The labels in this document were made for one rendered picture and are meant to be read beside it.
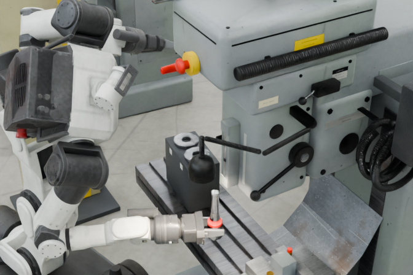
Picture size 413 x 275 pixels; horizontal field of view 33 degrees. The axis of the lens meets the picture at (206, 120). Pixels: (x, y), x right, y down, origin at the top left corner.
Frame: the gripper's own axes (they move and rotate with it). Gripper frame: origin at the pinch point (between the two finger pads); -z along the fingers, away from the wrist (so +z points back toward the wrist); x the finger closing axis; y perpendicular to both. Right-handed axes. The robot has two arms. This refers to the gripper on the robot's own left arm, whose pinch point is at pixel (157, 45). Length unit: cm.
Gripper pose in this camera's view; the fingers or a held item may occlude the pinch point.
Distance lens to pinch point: 251.5
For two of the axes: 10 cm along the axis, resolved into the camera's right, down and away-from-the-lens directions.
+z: -6.1, -0.5, -7.9
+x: 8.0, -0.1, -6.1
